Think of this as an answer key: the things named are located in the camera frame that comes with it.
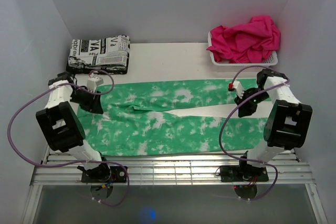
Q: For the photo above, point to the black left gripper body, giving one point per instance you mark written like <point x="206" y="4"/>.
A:
<point x="83" y="98"/>

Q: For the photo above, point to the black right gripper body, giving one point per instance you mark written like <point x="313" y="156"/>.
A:
<point x="256" y="99"/>

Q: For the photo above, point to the green white tie-dye trousers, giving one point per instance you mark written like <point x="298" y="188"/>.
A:
<point x="138" y="120"/>

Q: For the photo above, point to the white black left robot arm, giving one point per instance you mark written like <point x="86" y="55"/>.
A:
<point x="62" y="128"/>

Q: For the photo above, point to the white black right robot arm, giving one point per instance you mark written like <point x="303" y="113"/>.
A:
<point x="286" y="127"/>

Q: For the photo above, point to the newspaper print folded trousers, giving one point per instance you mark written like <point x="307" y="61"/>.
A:
<point x="109" y="54"/>

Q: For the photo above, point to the pink crumpled trousers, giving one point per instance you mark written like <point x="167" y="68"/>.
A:
<point x="251" y="42"/>

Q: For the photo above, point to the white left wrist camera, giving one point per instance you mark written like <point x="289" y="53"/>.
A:
<point x="93" y="83"/>

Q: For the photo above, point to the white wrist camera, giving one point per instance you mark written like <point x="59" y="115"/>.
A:
<point x="237" y="88"/>
<point x="93" y="83"/>

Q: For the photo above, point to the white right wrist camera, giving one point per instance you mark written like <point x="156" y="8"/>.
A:
<point x="237" y="88"/>

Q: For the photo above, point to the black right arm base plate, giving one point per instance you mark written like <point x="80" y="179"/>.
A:
<point x="235" y="173"/>

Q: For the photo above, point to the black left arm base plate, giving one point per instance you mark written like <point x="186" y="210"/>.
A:
<point x="117" y="175"/>

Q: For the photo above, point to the aluminium rail frame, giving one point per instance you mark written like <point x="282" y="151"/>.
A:
<point x="194" y="169"/>

